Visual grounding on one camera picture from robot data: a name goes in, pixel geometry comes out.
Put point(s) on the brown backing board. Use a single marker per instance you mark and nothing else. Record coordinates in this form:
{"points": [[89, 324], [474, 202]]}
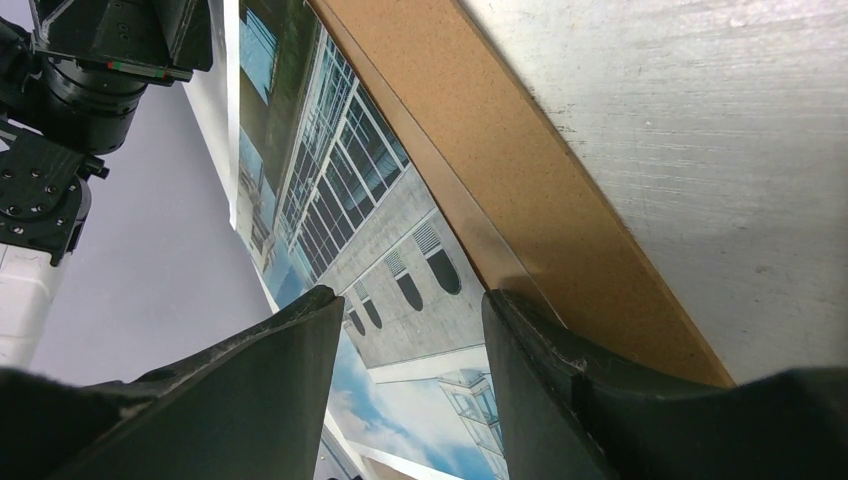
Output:
{"points": [[527, 213]]}

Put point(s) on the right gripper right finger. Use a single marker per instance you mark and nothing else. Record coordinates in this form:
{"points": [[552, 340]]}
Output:
{"points": [[571, 409]]}

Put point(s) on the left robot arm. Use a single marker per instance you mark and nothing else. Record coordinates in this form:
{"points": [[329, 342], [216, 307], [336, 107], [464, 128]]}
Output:
{"points": [[70, 87]]}

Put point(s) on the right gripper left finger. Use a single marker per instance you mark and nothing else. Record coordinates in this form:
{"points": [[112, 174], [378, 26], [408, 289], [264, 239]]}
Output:
{"points": [[249, 407]]}

